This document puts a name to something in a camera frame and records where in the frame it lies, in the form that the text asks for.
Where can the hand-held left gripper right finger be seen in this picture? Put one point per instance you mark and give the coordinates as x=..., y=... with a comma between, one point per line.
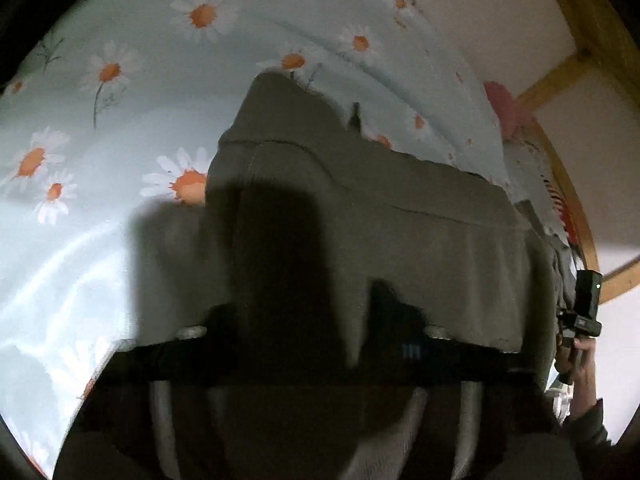
x=410, y=351

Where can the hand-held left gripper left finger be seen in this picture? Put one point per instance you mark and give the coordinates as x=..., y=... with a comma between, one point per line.
x=192, y=347

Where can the grey knit sweater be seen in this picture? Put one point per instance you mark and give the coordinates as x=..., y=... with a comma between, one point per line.
x=400, y=240

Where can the person's right forearm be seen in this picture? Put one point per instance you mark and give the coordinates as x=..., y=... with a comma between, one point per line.
x=592, y=425

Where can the person's right hand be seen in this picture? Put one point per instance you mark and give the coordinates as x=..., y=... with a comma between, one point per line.
x=585, y=375

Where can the red striped cloth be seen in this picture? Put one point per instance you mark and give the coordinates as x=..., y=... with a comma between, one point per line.
x=562, y=210

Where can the daisy print bedsheet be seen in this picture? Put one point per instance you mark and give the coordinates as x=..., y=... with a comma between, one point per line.
x=125, y=260

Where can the wooden bed frame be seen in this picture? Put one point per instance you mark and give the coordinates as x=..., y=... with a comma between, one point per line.
x=585, y=15

